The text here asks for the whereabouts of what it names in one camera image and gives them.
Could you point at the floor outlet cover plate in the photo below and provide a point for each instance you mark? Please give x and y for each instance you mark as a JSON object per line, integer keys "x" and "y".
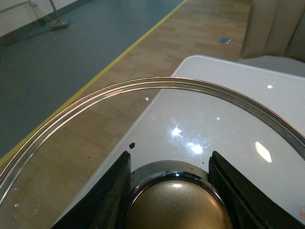
{"x": 225, "y": 40}

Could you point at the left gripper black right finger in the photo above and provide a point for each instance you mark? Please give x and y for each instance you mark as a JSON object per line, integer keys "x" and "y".
{"x": 247, "y": 205}

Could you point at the glass pot lid with knob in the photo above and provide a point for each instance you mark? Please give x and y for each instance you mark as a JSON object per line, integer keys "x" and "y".
{"x": 170, "y": 127}

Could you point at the metal floor stand base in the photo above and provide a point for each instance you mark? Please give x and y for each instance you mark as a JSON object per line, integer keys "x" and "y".
{"x": 59, "y": 24}

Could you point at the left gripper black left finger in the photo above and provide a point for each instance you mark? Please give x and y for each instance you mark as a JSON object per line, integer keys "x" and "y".
{"x": 99, "y": 208}

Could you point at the beige chair, left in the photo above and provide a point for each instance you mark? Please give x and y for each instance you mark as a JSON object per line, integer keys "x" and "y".
{"x": 275, "y": 28}

